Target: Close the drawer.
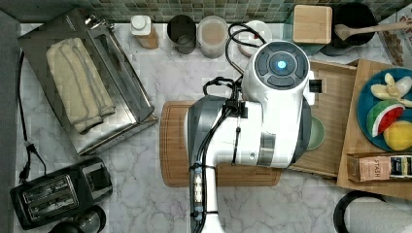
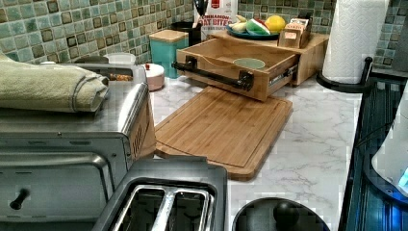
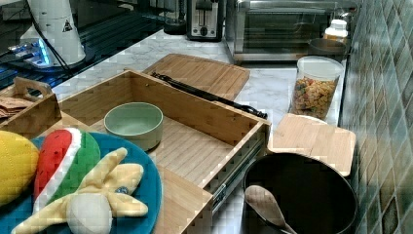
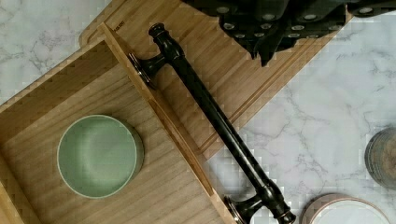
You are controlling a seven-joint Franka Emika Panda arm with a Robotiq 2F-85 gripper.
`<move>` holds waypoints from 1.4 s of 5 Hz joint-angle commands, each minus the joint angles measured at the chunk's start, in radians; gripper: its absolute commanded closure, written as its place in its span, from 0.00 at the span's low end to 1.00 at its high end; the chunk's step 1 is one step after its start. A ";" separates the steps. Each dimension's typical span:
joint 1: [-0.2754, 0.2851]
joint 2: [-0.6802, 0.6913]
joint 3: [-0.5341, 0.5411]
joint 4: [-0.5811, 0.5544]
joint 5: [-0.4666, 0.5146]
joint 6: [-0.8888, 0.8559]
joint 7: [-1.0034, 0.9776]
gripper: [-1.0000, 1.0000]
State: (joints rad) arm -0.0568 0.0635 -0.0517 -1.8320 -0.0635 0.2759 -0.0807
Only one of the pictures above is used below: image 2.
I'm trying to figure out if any wooden drawer with black handle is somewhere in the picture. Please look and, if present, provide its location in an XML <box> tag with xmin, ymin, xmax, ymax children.
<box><xmin>172</xmin><ymin>38</ymin><xmax>298</xmax><ymax>101</ymax></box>

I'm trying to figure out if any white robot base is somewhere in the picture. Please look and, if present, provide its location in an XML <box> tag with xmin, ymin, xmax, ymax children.
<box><xmin>371</xmin><ymin>88</ymin><xmax>408</xmax><ymax>196</ymax></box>

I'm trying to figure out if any green bowl in drawer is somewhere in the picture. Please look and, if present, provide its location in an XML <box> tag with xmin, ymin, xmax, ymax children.
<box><xmin>233</xmin><ymin>58</ymin><xmax>266</xmax><ymax>69</ymax></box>

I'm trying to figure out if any wooden drawer cabinet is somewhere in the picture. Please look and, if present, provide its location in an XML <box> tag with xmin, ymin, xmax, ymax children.
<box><xmin>209</xmin><ymin>30</ymin><xmax>328</xmax><ymax>86</ymax></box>

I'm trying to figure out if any bamboo cutting board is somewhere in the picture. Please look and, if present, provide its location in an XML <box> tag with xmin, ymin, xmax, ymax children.
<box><xmin>156</xmin><ymin>87</ymin><xmax>293</xmax><ymax>181</ymax></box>

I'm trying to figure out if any black utensil cup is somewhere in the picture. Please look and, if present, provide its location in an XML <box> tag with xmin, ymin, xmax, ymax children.
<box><xmin>170</xmin><ymin>21</ymin><xmax>201</xmax><ymax>46</ymax></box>

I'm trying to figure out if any teal canister with wooden lid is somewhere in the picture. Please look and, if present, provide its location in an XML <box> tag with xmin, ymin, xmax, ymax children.
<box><xmin>149</xmin><ymin>30</ymin><xmax>189</xmax><ymax>79</ymax></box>

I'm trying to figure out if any black slot toaster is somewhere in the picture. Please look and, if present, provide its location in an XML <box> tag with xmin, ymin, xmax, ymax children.
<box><xmin>91</xmin><ymin>156</ymin><xmax>227</xmax><ymax>231</ymax></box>

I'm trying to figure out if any dark blue fruit plate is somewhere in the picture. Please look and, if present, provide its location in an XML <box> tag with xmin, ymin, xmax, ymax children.
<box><xmin>225</xmin><ymin>25</ymin><xmax>279</xmax><ymax>40</ymax></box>

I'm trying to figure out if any banana toy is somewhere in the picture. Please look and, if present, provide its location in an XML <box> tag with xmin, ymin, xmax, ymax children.
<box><xmin>229</xmin><ymin>14</ymin><xmax>247</xmax><ymax>33</ymax></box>

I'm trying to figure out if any watermelon slice toy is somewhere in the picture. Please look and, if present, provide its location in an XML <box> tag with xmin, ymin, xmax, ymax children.
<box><xmin>246</xmin><ymin>18</ymin><xmax>270</xmax><ymax>36</ymax></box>

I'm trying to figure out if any white plastic container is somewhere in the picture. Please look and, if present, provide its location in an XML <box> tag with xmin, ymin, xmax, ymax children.
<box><xmin>105</xmin><ymin>53</ymin><xmax>136</xmax><ymax>65</ymax></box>

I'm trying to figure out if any yellow lemon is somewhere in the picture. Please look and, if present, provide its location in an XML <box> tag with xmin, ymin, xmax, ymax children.
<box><xmin>265</xmin><ymin>15</ymin><xmax>286</xmax><ymax>33</ymax></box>

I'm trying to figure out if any black round pot lid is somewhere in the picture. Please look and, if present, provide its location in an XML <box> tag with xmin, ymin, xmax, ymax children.
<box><xmin>232</xmin><ymin>197</ymin><xmax>330</xmax><ymax>231</ymax></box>

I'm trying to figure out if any wooden tea bag box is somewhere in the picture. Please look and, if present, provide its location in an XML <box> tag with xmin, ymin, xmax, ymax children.
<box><xmin>277</xmin><ymin>18</ymin><xmax>313</xmax><ymax>48</ymax></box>

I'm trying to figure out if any stainless steel toaster oven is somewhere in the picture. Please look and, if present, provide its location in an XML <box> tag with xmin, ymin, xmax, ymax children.
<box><xmin>0</xmin><ymin>64</ymin><xmax>156</xmax><ymax>231</ymax></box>

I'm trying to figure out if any black paper towel holder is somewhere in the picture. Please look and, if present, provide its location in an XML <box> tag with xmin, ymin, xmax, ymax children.
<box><xmin>317</xmin><ymin>57</ymin><xmax>373</xmax><ymax>93</ymax></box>

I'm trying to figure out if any folded green towel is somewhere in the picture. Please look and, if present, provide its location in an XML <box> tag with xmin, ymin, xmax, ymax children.
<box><xmin>0</xmin><ymin>54</ymin><xmax>109</xmax><ymax>113</ymax></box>

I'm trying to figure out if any white paper towel roll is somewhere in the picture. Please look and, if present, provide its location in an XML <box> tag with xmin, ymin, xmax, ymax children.
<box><xmin>322</xmin><ymin>0</ymin><xmax>390</xmax><ymax>84</ymax></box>

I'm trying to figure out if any black dish rack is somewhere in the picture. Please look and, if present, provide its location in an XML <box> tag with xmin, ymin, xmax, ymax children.
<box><xmin>338</xmin><ymin>78</ymin><xmax>408</xmax><ymax>231</ymax></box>

